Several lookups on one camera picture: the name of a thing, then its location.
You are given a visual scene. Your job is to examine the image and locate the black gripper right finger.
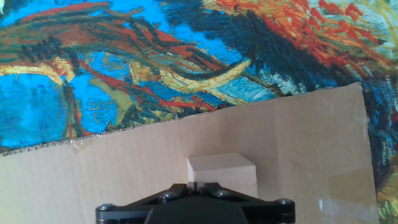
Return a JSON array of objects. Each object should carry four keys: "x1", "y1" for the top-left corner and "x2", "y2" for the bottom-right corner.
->
[{"x1": 196, "y1": 182, "x2": 296, "y2": 224}]

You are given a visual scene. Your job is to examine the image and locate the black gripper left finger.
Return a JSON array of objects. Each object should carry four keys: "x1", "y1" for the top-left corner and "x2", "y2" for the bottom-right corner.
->
[{"x1": 95, "y1": 182, "x2": 198, "y2": 224}]

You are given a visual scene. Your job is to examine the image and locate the pale wooden block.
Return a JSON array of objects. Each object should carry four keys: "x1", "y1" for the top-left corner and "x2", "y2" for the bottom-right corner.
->
[{"x1": 186, "y1": 152, "x2": 259, "y2": 200}]

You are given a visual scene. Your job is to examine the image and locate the brown cardboard sheet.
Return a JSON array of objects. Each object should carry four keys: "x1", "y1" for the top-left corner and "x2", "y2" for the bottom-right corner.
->
[{"x1": 0, "y1": 82, "x2": 381, "y2": 224}]

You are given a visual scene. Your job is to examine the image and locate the sunflower painting print cloth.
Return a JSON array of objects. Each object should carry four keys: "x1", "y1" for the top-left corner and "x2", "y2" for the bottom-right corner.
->
[{"x1": 0, "y1": 0, "x2": 398, "y2": 224}]

